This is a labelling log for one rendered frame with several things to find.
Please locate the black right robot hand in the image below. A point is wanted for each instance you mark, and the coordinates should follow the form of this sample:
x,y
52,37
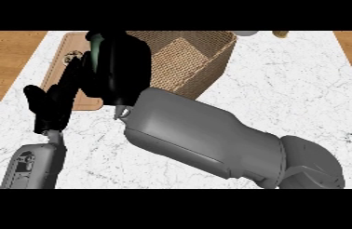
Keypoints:
x,y
123,71

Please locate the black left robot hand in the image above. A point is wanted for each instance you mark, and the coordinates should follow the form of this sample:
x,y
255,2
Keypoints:
x,y
52,108

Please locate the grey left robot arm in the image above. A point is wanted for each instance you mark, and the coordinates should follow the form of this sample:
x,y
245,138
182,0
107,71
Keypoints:
x,y
32,164

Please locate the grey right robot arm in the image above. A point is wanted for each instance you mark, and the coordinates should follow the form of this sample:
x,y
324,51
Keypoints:
x,y
197,136

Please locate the tan placemat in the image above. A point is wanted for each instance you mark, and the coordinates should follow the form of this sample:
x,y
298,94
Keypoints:
x,y
63,57

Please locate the brown wicker basket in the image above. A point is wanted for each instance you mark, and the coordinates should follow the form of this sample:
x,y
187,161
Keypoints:
x,y
193,62

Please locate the grey rounded object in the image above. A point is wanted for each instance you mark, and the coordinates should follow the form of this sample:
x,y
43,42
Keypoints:
x,y
246,33

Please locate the tan rounded object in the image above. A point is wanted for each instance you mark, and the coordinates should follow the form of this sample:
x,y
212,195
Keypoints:
x,y
281,33

